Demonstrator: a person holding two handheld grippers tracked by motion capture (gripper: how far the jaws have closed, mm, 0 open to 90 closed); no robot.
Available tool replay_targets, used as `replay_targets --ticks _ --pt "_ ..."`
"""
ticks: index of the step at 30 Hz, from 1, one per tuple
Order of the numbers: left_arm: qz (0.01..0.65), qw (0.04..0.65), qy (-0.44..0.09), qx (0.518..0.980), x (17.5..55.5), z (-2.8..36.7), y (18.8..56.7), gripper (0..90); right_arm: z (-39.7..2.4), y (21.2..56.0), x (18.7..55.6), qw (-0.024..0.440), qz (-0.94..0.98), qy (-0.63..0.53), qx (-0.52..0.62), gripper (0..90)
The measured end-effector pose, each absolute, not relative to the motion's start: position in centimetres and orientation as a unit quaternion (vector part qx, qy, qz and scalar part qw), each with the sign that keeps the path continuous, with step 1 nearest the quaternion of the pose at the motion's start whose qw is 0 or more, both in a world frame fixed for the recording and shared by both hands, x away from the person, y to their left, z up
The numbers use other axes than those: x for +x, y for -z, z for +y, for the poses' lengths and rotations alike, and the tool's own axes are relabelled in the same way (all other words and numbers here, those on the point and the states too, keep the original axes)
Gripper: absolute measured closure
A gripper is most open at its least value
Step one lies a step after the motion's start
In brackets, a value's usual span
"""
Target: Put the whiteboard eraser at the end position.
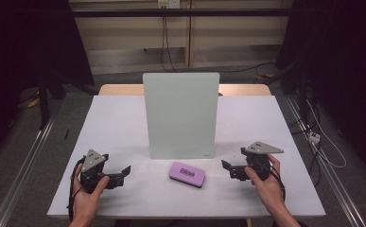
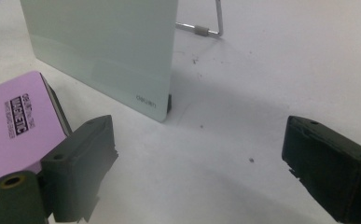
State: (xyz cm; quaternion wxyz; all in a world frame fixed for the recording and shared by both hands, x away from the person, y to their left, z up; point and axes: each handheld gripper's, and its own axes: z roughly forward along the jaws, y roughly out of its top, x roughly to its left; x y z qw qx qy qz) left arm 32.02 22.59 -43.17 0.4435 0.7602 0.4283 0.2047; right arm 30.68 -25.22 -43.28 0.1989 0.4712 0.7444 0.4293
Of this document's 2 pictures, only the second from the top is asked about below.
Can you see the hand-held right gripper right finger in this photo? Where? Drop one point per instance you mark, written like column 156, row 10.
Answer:
column 333, row 165

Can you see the pale green glass whiteboard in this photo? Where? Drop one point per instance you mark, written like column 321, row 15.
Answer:
column 106, row 46

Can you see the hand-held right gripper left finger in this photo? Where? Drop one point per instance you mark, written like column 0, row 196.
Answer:
column 78, row 165

